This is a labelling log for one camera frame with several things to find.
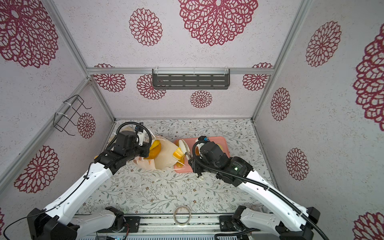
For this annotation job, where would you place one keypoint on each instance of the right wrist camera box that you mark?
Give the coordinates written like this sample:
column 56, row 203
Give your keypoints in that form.
column 212, row 154

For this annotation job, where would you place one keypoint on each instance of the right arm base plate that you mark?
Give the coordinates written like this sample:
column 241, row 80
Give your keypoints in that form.
column 226, row 224

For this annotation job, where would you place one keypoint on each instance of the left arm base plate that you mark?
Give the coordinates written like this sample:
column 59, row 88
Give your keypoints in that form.
column 131, row 224

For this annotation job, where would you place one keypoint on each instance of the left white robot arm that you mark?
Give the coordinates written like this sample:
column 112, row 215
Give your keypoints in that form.
column 57, row 222

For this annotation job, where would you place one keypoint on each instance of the white paper bag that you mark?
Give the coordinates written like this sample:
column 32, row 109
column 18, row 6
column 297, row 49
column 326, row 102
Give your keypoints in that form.
column 163, row 160

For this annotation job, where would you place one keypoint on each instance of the long twisted fake bread stick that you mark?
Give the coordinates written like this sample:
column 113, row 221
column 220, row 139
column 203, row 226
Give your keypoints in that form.
column 180, row 163

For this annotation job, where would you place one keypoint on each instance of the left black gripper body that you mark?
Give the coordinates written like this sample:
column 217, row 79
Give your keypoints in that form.
column 138, row 151

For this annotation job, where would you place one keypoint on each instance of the grey wall shelf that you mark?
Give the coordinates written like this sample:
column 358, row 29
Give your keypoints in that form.
column 191, row 79

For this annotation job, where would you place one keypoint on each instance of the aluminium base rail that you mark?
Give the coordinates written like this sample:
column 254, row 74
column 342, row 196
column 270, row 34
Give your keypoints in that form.
column 165, row 225

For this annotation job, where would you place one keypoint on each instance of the pink plastic tray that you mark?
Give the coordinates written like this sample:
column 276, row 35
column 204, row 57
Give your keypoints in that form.
column 222, row 141

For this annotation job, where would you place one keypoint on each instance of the yellow fake croissant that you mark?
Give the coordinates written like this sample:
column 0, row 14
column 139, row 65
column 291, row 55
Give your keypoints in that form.
column 155, row 149

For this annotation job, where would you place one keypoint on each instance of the clear tape roll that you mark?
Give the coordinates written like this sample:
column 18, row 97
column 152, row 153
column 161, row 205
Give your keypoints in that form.
column 182, row 216

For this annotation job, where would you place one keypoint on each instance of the steel tongs cream tips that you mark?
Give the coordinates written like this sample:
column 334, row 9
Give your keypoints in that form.
column 186, row 145

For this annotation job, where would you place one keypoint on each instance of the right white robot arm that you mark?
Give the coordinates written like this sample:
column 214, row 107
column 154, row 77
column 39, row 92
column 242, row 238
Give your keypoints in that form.
column 287, row 220

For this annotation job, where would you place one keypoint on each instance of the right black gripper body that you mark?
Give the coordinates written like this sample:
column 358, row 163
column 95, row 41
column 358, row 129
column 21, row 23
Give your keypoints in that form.
column 204, row 162

